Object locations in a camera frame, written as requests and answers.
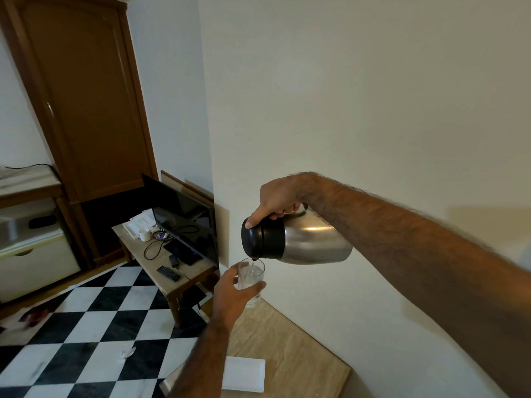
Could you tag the person's left hand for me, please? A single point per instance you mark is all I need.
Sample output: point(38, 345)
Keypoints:
point(226, 300)

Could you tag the person's right hand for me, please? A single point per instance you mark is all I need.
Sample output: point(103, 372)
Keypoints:
point(282, 194)

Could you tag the clear drinking glass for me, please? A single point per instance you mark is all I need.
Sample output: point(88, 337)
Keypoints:
point(252, 277)

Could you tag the steel jug with black lid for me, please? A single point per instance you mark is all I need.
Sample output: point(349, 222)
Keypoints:
point(307, 242)

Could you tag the person's left forearm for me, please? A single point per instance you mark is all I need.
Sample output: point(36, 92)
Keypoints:
point(201, 364)

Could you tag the person's right forearm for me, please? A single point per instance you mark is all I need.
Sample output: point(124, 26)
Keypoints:
point(435, 277)

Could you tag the wooden television table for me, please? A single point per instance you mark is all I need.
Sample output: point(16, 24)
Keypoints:
point(195, 275)

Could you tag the black remote control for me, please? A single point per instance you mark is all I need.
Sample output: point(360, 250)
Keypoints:
point(169, 273)

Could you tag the black power adapter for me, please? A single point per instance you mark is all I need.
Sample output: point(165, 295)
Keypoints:
point(174, 261)

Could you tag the white rectangular tray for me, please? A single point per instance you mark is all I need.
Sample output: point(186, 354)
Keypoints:
point(247, 375)

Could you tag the black flat television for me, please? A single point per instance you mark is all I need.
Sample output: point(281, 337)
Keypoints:
point(186, 215)

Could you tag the small purple object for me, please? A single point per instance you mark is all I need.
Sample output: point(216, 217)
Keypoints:
point(157, 234)

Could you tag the small white cup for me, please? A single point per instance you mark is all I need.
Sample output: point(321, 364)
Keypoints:
point(144, 235)

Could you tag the crumpled white tissue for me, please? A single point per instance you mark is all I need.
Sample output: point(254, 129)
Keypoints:
point(126, 355)

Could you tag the white papers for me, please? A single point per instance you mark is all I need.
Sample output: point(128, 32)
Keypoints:
point(139, 221)

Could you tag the red item on white paper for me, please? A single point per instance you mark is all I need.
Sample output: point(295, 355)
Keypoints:
point(37, 317)

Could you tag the white mini fridge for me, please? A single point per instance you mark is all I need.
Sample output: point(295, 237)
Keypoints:
point(37, 269)

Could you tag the brown wooden door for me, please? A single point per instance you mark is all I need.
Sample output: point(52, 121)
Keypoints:
point(87, 99)

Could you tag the wooden shelf counter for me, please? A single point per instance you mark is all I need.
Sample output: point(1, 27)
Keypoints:
point(25, 186)

